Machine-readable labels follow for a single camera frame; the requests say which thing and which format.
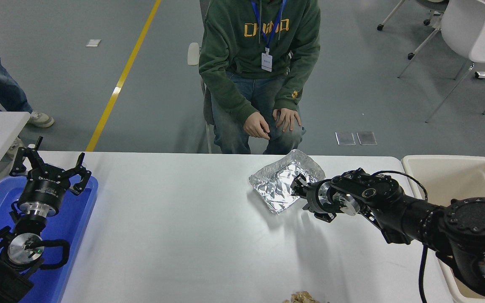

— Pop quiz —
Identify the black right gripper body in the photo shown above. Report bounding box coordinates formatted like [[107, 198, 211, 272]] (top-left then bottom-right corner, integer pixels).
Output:
[[303, 181, 330, 213]]

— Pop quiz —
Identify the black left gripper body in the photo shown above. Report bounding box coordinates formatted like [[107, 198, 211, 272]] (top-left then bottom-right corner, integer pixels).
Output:
[[18, 171, 72, 210]]

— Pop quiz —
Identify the silver foil tray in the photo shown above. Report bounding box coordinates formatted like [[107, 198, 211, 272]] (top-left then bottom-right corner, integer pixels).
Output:
[[248, 149, 326, 214]]

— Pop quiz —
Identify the person's left hand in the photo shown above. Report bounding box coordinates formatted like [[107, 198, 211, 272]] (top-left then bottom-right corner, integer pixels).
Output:
[[272, 108, 302, 133]]

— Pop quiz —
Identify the person's right hand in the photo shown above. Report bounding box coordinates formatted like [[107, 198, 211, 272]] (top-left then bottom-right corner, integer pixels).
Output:
[[243, 111, 272, 140]]

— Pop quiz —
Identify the blue plastic tray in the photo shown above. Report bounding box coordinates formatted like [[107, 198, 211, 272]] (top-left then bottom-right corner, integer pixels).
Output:
[[0, 175, 99, 303]]

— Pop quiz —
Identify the crumpled tan paper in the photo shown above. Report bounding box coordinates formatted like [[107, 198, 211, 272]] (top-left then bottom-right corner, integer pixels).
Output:
[[282, 291, 329, 303]]

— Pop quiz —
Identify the large pale plastic bin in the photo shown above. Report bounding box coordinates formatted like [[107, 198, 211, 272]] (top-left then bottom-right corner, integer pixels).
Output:
[[401, 155, 485, 303]]

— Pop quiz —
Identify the grey chair with castors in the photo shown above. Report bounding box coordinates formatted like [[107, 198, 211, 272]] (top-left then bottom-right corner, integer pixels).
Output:
[[187, 42, 218, 154]]

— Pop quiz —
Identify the white shell chair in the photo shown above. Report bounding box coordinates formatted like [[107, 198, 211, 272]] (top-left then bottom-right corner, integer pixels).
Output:
[[397, 0, 485, 124]]

